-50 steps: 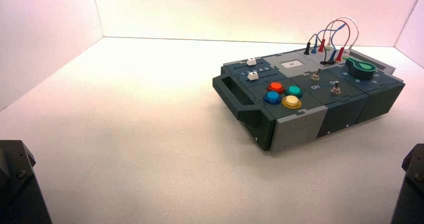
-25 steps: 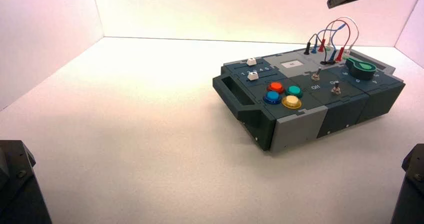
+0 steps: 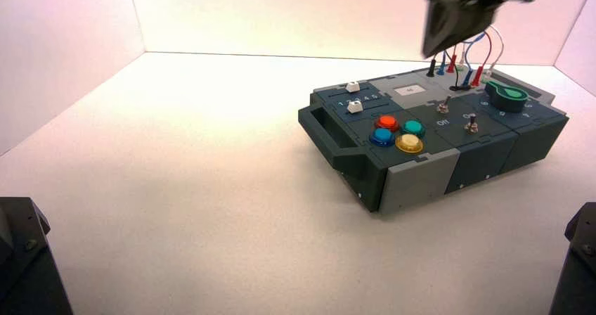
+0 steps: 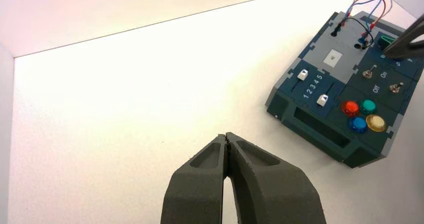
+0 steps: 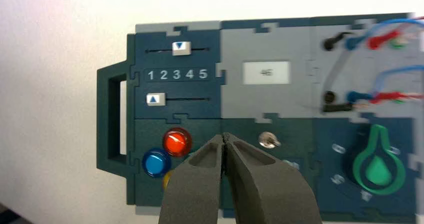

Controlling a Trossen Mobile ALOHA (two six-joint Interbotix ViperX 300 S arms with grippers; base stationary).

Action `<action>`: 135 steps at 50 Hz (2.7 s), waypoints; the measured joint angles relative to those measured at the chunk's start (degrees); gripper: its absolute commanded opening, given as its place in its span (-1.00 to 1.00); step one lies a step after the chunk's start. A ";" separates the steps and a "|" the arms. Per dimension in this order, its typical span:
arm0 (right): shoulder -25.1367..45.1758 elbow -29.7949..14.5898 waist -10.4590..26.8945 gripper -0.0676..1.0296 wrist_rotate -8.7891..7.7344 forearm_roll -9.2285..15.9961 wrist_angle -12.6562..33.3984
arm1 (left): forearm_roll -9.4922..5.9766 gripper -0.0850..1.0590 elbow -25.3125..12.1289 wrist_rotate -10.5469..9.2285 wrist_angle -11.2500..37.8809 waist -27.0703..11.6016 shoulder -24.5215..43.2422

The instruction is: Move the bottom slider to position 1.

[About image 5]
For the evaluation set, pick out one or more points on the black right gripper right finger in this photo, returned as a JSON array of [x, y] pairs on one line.
[[265, 189]]

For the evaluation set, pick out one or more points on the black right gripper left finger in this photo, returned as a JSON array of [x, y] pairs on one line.
[[195, 189]]

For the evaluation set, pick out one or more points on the white slider knob up arrow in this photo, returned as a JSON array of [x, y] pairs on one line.
[[155, 99]]

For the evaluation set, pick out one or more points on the white slider knob down arrow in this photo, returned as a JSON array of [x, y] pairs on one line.
[[181, 48]]

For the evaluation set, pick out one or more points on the yellow round push button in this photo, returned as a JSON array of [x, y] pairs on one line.
[[167, 180]]

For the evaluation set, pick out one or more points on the blue round push button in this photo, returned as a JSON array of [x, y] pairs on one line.
[[155, 163]]

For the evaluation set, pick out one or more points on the red round push button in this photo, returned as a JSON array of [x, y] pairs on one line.
[[177, 142]]

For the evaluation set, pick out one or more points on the green rotary knob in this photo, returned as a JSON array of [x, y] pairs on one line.
[[377, 172]]

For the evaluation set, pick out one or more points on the white display screen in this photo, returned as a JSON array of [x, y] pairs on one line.
[[266, 72]]

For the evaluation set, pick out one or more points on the teal and grey task box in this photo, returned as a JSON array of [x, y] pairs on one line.
[[265, 43]]

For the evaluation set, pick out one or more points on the silver metal toggle switch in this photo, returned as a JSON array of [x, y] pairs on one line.
[[267, 139]]

